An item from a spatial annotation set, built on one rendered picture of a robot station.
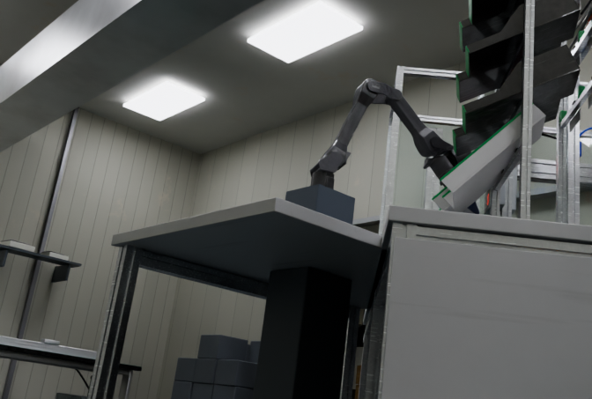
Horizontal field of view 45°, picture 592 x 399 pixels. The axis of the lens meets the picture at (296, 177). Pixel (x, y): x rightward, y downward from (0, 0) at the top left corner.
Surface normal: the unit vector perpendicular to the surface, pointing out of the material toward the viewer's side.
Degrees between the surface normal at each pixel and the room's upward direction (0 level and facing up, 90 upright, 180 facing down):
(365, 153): 90
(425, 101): 90
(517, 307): 90
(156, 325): 90
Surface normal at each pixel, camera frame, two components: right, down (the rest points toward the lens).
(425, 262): -0.06, -0.33
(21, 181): 0.64, -0.17
